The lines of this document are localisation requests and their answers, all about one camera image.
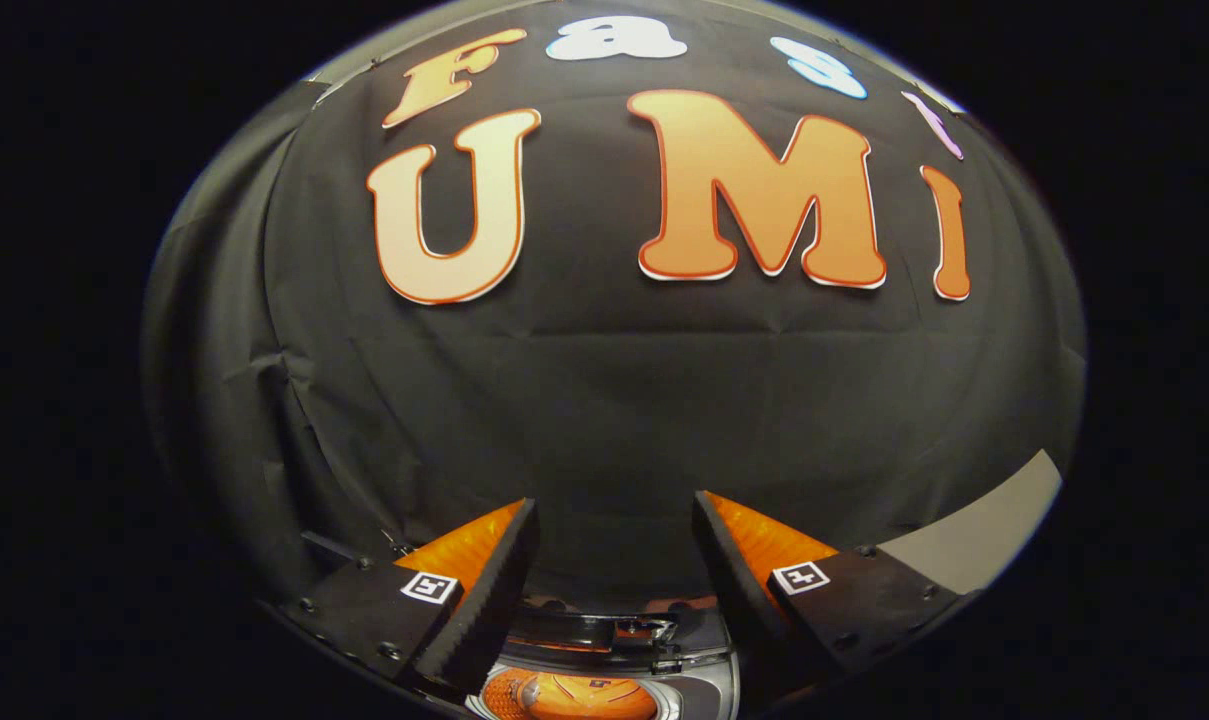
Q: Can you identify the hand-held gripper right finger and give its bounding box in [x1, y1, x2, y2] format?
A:
[691, 490, 965, 701]

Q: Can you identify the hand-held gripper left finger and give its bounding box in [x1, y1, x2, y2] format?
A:
[279, 497, 542, 701]

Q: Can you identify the small grey washing machine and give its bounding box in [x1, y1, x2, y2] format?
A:
[464, 595, 741, 720]

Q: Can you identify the yellow polo shirt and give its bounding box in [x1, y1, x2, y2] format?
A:
[484, 668, 660, 720]

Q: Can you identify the black backdrop cloth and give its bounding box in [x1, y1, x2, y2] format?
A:
[142, 0, 1087, 621]

